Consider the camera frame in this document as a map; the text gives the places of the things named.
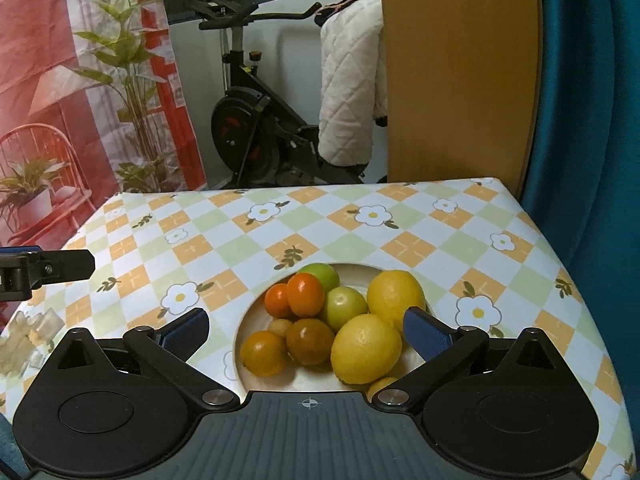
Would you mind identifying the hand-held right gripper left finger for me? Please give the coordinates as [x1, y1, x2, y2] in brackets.
[52, 307, 241, 413]

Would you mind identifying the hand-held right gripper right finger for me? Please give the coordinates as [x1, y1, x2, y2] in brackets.
[372, 306, 563, 408]

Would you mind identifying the oval yellow lemon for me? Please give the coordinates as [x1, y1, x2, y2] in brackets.
[366, 269, 427, 333]

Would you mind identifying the round yellow lemon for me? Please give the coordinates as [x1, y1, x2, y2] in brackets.
[330, 313, 403, 386]

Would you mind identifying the small yellow round fruit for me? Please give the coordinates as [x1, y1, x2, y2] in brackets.
[367, 376, 399, 402]

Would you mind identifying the beige plate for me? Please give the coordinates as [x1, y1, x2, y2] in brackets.
[232, 261, 436, 396]

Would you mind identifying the bright orange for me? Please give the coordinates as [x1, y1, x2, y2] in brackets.
[240, 330, 289, 377]

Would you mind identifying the pale green apple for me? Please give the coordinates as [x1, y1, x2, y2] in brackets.
[320, 286, 369, 332]

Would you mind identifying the small brown round fruit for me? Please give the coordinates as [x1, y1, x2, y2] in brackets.
[267, 318, 294, 341]

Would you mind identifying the small tangerine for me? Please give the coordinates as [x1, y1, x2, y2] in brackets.
[264, 283, 296, 320]
[286, 272, 327, 318]

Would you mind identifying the greenish brown orange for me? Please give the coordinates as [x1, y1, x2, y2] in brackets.
[285, 318, 336, 366]

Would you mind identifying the pile of clear plastic pieces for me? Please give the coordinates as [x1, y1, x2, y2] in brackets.
[0, 309, 65, 378]

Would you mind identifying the blue cloth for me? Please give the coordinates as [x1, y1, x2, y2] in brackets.
[0, 417, 28, 480]

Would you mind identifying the black exercise bike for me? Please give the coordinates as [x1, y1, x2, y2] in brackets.
[187, 0, 388, 191]

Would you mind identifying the wooden board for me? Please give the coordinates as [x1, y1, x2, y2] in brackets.
[375, 0, 543, 193]

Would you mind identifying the teal curtain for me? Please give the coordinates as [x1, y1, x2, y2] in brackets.
[520, 0, 640, 376]

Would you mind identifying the white quilted blanket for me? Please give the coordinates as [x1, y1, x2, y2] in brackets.
[317, 0, 388, 167]

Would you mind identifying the printed wall backdrop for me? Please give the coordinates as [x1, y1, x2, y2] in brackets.
[0, 0, 208, 256]

